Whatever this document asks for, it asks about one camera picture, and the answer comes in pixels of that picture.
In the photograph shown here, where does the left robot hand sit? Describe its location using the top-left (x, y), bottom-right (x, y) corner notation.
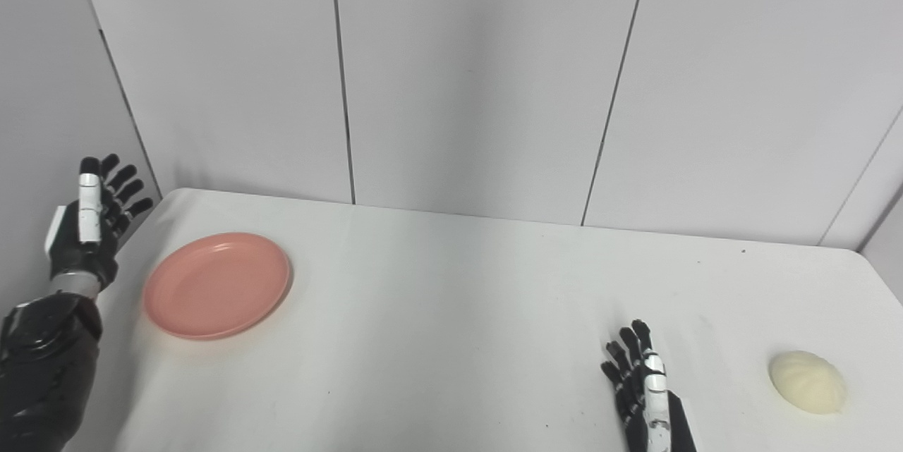
top-left (44, 154), bottom-right (154, 291)

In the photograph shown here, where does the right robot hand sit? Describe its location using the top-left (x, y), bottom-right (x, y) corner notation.
top-left (600, 319), bottom-right (699, 452)

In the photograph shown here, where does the pink round plate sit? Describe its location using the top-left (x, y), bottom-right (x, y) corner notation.
top-left (143, 232), bottom-right (292, 341)

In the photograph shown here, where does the cream steamed bun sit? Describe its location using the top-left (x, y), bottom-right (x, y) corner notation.
top-left (768, 350), bottom-right (848, 416)

